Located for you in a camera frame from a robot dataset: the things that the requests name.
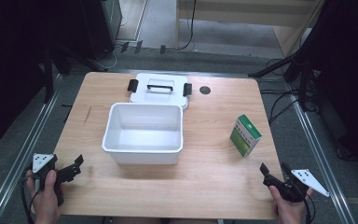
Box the white lid with black handle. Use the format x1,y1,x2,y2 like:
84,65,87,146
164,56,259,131
127,72,193,111

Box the person's left hand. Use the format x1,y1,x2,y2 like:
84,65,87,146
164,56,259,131
25,169,66,224

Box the green and white carton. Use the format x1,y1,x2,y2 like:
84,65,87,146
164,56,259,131
229,114,263,158

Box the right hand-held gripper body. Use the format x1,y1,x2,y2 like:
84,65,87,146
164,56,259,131
268,168,330,203

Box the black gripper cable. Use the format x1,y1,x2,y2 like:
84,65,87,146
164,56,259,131
20,169,42,224
302,193,317,224

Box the dark curtain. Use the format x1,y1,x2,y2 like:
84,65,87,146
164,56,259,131
295,0,358,172
0,0,90,155

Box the black metal stand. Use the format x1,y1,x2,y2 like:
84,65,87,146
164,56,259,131
42,46,73,105

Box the metal floor rail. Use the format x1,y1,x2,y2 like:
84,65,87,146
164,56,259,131
287,81,358,224
0,73,63,224

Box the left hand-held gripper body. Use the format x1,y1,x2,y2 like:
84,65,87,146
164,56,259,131
32,152,65,207

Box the white plastic storage box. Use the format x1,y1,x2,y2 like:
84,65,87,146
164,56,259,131
102,102,185,165

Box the black hanging cable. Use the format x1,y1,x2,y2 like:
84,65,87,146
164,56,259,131
178,0,198,51

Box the black cabinet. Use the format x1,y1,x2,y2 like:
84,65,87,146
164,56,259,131
79,0,123,62

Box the black tripod stand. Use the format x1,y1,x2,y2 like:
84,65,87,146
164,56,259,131
247,50,313,110

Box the black floor cables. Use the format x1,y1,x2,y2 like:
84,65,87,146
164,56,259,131
258,57,320,126

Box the person's right hand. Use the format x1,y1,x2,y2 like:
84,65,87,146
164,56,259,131
268,185,314,224

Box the light wooden furniture frame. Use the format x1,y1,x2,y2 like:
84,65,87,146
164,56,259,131
174,0,325,58

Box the white floor cable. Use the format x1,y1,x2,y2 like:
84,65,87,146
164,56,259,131
96,41,129,71

